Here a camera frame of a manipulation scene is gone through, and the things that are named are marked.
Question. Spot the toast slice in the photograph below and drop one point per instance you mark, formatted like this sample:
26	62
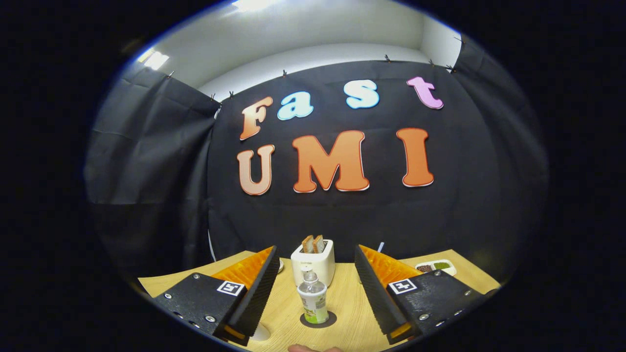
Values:
319	243
307	244

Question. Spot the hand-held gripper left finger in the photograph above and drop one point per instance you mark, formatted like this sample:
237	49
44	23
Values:
259	293

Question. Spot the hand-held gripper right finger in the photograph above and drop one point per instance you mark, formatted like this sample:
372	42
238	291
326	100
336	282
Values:
376	293

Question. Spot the white ceramic cup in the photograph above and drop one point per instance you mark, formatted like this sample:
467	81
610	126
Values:
261	332

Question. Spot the rectangular white snack dish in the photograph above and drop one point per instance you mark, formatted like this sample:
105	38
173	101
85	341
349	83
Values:
435	267

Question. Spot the black backdrop cloth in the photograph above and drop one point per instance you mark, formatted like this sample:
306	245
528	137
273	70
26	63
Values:
342	215

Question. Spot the dark brown round coaster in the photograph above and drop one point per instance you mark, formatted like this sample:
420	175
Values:
333	319

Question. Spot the clear juice bottle white label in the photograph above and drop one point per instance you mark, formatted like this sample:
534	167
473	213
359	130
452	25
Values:
314	303

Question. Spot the small ceiling light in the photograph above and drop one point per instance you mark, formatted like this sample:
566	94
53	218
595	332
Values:
156	60

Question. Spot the cream toaster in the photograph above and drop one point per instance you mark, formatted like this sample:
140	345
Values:
323	266

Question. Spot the wooden table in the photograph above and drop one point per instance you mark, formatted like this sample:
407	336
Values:
352	332

